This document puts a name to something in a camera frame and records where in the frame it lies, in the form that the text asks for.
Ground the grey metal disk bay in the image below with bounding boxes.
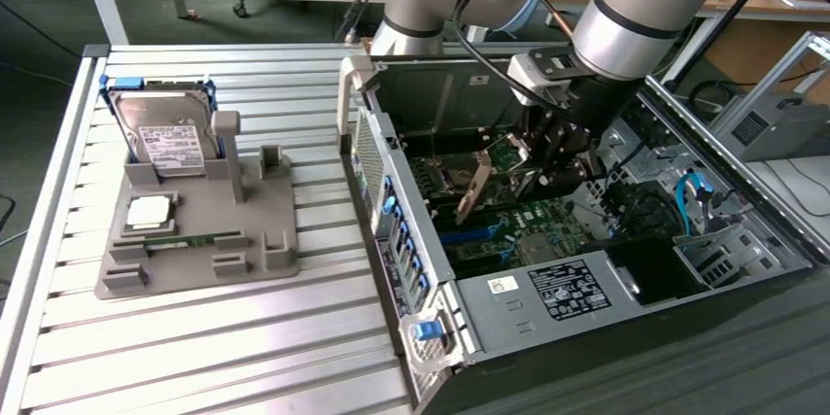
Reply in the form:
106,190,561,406
673,227,790,290

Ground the grey computer tower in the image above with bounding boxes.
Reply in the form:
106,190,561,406
710,91,830,163

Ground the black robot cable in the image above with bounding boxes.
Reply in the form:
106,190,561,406
451,0,547,95

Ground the metal socket cover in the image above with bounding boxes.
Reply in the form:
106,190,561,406
485,132,530,163

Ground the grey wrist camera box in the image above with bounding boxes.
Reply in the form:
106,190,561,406
506,48,585,105

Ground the CPU socket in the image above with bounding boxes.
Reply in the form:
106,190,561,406
439,155,479,190

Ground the black wire bundle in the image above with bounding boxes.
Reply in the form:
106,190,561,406
600,180,682,241

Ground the silver CPU chip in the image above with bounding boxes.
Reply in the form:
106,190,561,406
124,195,178,231

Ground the aluminium profile frame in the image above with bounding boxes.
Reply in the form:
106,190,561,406
745,29,830,95

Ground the green RAM stick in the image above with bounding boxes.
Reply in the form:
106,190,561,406
143,234,219,249

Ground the blue wire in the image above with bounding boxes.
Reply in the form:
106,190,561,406
672,167,716,237

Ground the perforated metal drive cage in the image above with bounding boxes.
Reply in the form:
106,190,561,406
582,93,661,183

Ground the hard disk in blue caddy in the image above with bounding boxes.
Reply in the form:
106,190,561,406
98,73,226,178

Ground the grey power supply unit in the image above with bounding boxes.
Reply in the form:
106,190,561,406
453,250,644,356

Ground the black tripod pole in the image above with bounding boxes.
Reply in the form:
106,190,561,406
661,0,797,90

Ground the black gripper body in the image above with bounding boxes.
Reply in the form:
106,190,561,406
556,73,649,139

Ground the green motherboard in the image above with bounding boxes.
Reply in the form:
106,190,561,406
405,130,596,275

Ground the open black PC case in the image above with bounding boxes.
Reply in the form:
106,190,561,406
337,43,830,415

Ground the graphics card with black fan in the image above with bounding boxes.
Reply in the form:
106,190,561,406
453,135,609,226

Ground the grey chipset heatsink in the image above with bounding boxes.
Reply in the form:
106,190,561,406
518,233,565,261

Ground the installed RAM stick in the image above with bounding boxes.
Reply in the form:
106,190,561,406
429,193,525,221

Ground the grey parts rack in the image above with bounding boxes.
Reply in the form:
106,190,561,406
94,111,303,302

